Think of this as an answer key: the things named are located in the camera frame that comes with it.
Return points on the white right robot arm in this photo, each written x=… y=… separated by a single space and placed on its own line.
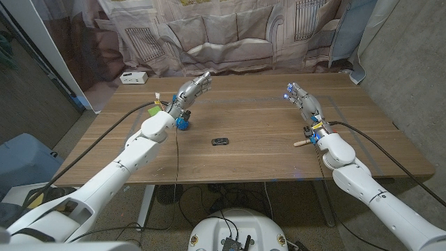
x=383 y=205

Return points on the white table leg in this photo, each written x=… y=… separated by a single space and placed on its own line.
x=146 y=205

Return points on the white floor box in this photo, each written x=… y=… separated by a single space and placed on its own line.
x=19 y=196

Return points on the grey table leg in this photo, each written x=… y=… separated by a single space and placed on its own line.
x=324 y=205

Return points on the dark grey toy car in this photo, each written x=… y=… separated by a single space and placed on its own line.
x=220 y=141

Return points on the yellow and black floor object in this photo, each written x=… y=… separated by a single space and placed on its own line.
x=37 y=203

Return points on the printed living room backdrop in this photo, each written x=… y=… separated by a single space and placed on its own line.
x=223 y=35

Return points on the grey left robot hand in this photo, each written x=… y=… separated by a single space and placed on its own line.
x=190 y=93

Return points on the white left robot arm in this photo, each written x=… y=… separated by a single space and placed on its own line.
x=139 y=157

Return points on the blue spiky stress ball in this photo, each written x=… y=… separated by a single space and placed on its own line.
x=182 y=125

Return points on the white robot torso base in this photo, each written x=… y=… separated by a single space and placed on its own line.
x=240 y=224

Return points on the blue plastic bin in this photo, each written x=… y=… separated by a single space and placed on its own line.
x=24 y=160

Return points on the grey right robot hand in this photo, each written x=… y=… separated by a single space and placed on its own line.
x=311 y=106

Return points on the black round floor fan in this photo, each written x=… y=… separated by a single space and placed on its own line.
x=169 y=194

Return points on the white upright panel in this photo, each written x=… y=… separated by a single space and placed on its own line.
x=35 y=31

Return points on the white power strip box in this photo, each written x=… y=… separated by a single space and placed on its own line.
x=134 y=77

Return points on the black torso electronics module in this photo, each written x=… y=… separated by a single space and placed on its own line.
x=230 y=244

